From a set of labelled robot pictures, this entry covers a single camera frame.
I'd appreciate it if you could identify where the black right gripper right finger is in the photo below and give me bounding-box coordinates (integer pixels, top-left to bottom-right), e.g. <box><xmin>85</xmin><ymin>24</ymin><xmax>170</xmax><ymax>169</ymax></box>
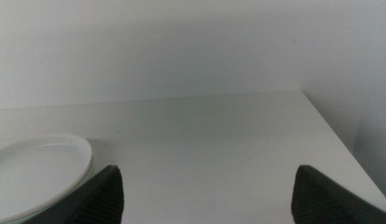
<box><xmin>291</xmin><ymin>164</ymin><xmax>386</xmax><ymax>224</ymax></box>

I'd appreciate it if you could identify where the white shallow bowl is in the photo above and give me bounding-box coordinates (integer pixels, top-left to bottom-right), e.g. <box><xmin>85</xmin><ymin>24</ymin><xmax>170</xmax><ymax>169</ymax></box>
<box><xmin>0</xmin><ymin>133</ymin><xmax>93</xmax><ymax>224</ymax></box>

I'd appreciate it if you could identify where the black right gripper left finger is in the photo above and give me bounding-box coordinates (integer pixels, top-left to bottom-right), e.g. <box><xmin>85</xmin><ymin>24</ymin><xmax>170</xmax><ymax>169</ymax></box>
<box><xmin>21</xmin><ymin>164</ymin><xmax>125</xmax><ymax>224</ymax></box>

